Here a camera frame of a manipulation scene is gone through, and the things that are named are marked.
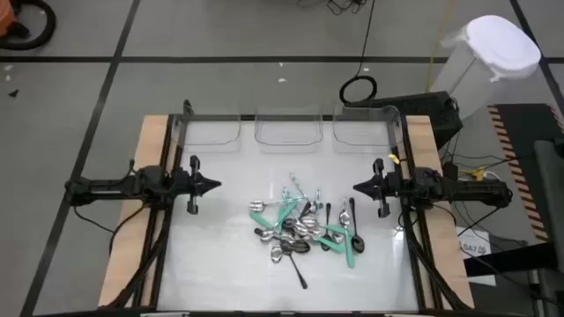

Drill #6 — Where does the yellow cable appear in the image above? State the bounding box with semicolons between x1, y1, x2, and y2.
425;0;455;93

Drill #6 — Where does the white lidded trash bin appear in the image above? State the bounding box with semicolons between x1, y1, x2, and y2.
429;14;543;121

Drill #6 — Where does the clear plastic bin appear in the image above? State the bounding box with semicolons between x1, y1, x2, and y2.
254;105;324;154
178;105;242;154
332;104;404;154

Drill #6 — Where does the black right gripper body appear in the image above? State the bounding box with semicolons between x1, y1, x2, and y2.
373;158;400;219

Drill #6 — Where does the hazard striped black mat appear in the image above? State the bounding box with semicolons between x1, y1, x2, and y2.
486;103;564;243

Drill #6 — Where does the orange vacuum cleaner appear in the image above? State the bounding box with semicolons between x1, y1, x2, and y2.
0;0;17;37

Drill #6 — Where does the yellow power plug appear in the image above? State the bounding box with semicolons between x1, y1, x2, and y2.
457;166;488;182

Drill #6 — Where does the black aluminium table frame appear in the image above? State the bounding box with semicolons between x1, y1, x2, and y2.
103;112;472;317

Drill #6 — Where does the black metal beam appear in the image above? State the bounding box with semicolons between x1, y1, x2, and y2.
462;240;560;278

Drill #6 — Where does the white paper label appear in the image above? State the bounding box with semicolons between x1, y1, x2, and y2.
456;226;498;288

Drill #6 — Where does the metal spoon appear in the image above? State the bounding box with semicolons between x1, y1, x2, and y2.
347;196;367;255

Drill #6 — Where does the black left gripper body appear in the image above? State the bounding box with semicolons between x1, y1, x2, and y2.
174;154;204;216

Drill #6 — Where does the black coiled cable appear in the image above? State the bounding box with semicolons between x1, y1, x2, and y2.
338;0;379;106

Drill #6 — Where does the black vacuum hose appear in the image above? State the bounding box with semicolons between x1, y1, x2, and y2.
0;0;57;51

